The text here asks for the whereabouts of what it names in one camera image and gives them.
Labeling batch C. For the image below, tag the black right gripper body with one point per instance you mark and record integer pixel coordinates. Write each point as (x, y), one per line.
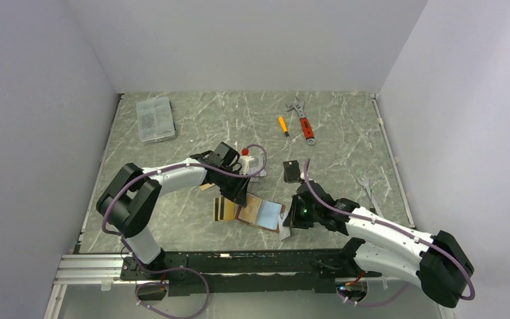
(305, 216)

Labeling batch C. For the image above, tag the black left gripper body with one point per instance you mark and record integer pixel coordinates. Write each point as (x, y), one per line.
(230, 185)

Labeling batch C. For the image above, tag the gold VIP card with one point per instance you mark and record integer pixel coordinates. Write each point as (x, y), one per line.
(249, 213)

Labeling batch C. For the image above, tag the brown leather card holder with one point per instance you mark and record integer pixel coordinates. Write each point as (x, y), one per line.
(260, 213)

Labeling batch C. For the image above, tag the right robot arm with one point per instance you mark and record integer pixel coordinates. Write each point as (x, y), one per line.
(395, 246)

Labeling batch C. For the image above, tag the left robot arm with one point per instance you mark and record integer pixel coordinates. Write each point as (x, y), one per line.
(127, 204)

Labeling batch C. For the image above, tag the gold card with stripes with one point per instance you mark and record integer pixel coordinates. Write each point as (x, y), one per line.
(224, 209)

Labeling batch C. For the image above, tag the gold card stack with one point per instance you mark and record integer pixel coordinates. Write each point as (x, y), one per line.
(206, 186)

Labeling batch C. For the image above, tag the black card wallet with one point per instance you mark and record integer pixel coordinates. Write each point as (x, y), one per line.
(292, 172)

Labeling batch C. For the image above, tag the silver combination wrench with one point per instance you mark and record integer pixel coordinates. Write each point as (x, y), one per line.
(364, 181)

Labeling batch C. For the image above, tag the red adjustable wrench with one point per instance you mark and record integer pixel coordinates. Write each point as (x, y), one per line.
(298, 106)

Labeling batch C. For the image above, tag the clear plastic parts box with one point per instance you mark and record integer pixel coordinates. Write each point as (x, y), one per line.
(155, 120)

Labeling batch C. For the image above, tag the black aluminium base frame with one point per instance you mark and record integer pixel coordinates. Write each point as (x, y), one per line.
(319, 270)

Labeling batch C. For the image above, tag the orange handle screwdriver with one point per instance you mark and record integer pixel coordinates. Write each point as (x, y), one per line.
(284, 127)

